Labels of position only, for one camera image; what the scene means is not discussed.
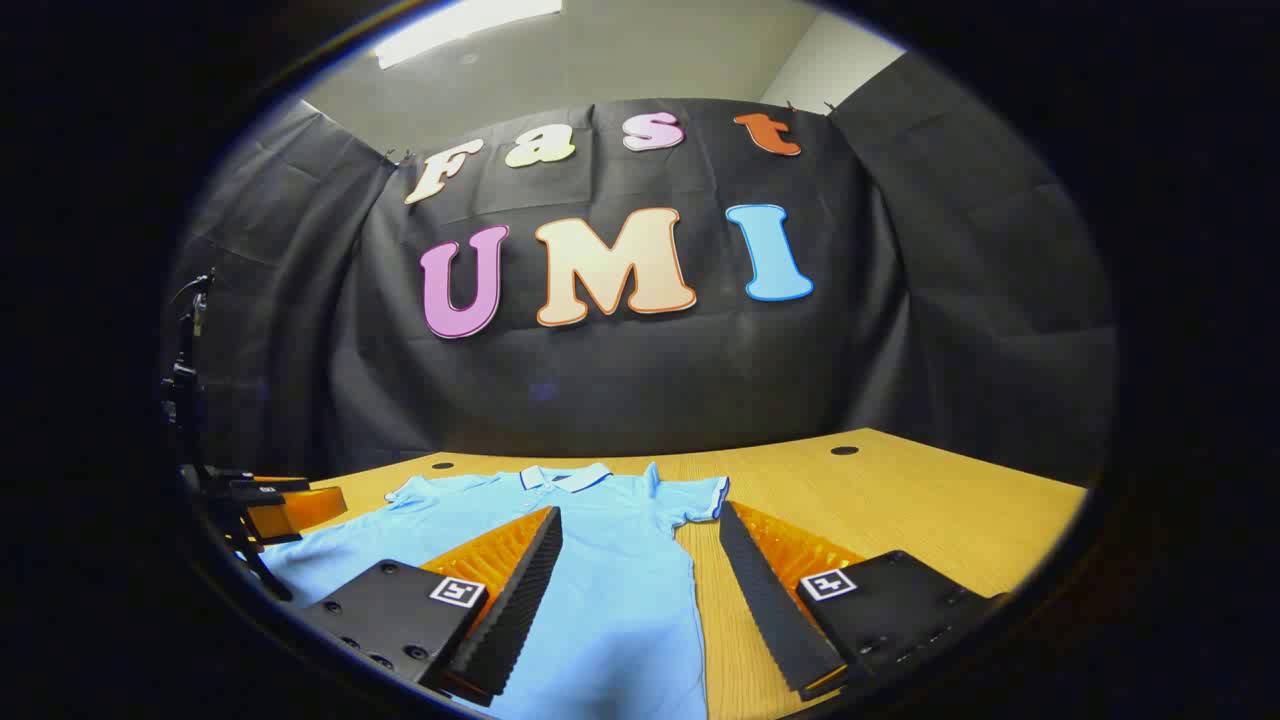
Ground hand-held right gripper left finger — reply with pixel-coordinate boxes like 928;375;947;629
300;505;563;706

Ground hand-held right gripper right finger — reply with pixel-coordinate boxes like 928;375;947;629
718;500;1011;701

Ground light blue T-shirt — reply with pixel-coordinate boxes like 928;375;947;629
262;462;731;720

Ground black backdrop cloth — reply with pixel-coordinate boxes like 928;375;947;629
160;50;1119;491

